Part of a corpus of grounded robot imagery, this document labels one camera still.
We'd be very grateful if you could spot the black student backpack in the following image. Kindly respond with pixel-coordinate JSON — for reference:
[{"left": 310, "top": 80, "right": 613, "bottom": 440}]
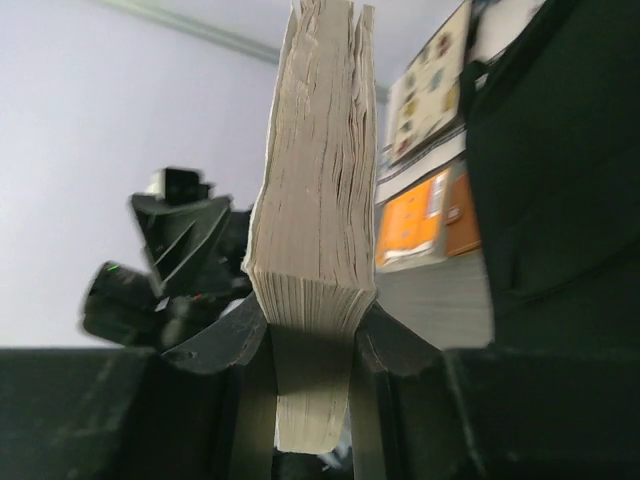
[{"left": 460, "top": 0, "right": 639, "bottom": 349}]

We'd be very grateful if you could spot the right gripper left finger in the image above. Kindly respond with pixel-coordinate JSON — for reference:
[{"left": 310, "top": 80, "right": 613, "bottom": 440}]
[{"left": 1, "top": 297, "right": 276, "bottom": 479}]

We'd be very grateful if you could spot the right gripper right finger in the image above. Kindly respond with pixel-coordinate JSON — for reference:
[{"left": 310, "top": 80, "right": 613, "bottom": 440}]
[{"left": 350, "top": 306, "right": 639, "bottom": 479}]

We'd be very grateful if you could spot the floral square trivet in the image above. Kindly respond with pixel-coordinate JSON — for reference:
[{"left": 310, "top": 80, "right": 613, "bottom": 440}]
[{"left": 390, "top": 1, "right": 472, "bottom": 164}]

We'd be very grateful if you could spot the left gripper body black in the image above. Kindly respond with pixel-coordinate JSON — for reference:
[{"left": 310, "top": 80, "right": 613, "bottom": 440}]
[{"left": 82, "top": 167, "right": 250, "bottom": 350}]

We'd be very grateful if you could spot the brown leather wallet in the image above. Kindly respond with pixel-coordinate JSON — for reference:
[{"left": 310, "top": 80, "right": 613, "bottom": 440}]
[{"left": 445, "top": 173, "right": 481, "bottom": 257}]

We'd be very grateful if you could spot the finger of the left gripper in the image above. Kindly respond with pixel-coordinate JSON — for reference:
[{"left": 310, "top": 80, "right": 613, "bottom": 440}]
[{"left": 130, "top": 194, "right": 232, "bottom": 298}]

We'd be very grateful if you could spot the green white book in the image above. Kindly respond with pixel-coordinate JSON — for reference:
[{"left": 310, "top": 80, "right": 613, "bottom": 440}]
[{"left": 244, "top": 1, "right": 377, "bottom": 454}]

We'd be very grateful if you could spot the orange paperback book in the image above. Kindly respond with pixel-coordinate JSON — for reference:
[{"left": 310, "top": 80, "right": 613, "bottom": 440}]
[{"left": 376, "top": 169, "right": 450, "bottom": 272}]

